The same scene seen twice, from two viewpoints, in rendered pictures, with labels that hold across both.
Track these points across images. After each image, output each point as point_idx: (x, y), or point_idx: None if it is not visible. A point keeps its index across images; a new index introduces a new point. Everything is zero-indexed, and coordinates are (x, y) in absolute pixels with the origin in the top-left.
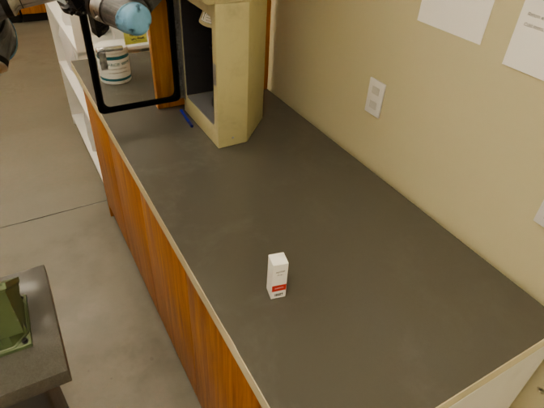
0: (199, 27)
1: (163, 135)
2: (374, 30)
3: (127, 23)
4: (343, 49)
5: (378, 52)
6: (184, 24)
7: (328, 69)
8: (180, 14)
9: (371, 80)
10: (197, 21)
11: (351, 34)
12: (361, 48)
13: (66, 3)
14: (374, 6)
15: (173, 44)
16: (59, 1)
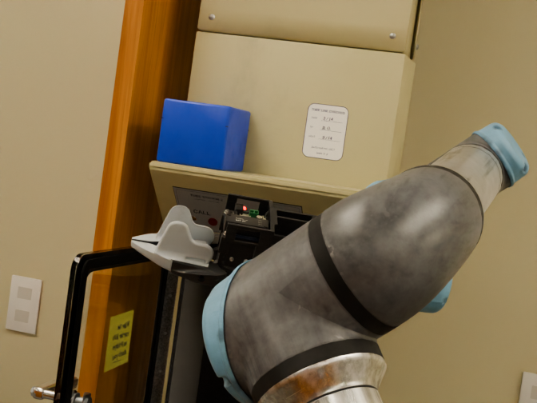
0: (192, 323)
1: None
2: (518, 295)
3: (448, 285)
4: (438, 337)
5: (533, 329)
6: (181, 317)
7: (394, 378)
8: (175, 297)
9: (528, 377)
10: (192, 310)
11: (459, 308)
12: (488, 328)
13: (208, 265)
14: (513, 258)
15: (153, 363)
16: (180, 261)
